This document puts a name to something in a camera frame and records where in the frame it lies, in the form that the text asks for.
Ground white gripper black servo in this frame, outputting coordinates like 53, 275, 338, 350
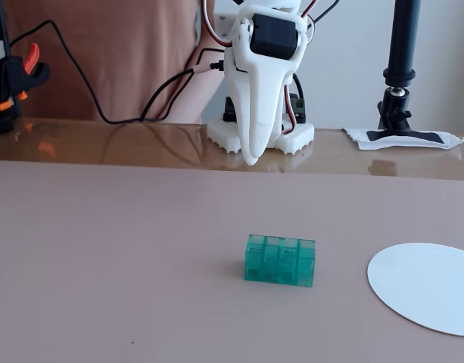
224, 0, 309, 166

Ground teal lego brick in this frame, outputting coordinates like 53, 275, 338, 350
243, 234, 316, 288

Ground white paper circle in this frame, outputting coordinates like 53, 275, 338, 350
366, 242, 464, 337

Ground person in brown shirt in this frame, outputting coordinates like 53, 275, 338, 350
2, 0, 227, 125

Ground pink table mat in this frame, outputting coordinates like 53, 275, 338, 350
0, 160, 464, 363

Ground white paper sheet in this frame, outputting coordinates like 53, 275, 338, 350
341, 126, 464, 151

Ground black clamp orange tips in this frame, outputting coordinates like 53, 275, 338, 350
0, 42, 51, 112

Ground black cable with plug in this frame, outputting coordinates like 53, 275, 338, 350
140, 46, 227, 123

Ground red white servo cable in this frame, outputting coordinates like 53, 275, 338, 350
201, 0, 235, 49

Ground red black servo cable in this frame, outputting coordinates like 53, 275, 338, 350
300, 0, 341, 29

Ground black camera stand pole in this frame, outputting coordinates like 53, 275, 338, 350
375, 0, 424, 132

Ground long black power cable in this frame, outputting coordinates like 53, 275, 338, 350
8, 19, 197, 125

